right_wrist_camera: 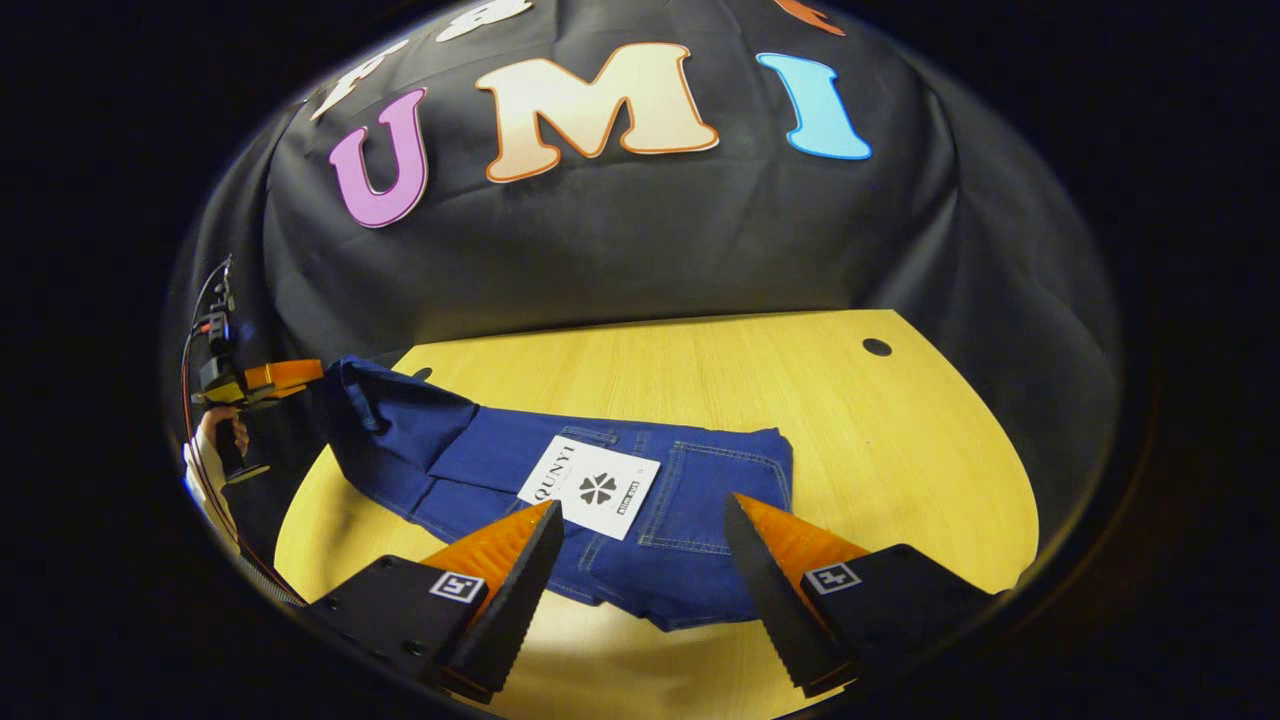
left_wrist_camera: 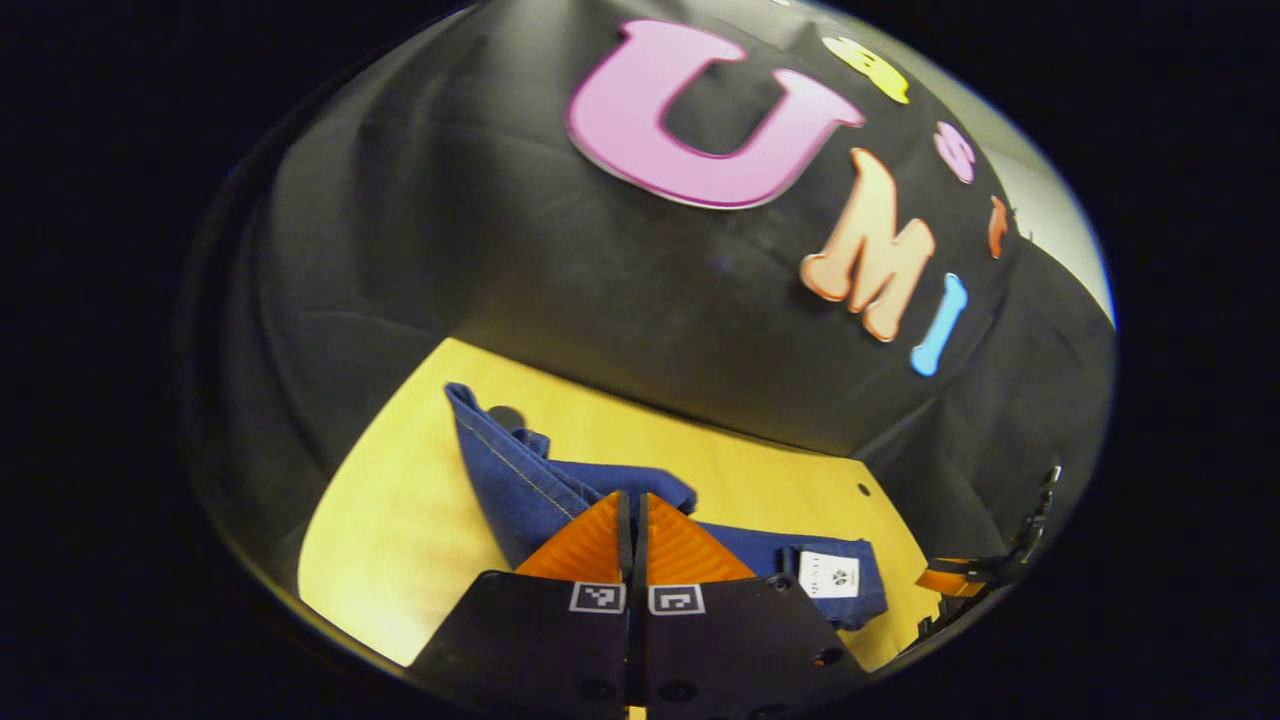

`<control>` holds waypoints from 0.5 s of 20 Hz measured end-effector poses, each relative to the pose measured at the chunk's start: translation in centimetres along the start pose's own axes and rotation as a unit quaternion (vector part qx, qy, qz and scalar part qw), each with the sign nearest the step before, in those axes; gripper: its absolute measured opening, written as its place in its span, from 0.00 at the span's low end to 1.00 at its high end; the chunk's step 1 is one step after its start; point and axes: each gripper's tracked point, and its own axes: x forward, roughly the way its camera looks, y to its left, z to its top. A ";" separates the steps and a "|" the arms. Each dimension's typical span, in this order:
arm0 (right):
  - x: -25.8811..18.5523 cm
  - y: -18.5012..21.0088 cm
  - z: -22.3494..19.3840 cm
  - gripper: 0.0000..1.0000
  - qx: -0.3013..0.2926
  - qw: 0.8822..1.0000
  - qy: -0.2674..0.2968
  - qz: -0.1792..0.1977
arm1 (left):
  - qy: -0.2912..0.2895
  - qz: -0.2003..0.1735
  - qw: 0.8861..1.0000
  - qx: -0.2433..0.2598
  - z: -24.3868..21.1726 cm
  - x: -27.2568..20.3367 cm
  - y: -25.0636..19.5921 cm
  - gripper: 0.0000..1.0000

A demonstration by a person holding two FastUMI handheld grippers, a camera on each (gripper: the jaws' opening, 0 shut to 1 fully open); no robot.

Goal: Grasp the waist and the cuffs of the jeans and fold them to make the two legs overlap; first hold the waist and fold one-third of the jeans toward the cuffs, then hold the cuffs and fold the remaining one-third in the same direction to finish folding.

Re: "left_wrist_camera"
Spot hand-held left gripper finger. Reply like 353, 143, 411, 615
408, 489, 638, 720
639, 492, 872, 718

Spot blue denim jeans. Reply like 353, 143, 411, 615
445, 382, 889, 631

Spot black backdrop cloth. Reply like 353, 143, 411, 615
180, 0, 1118, 601

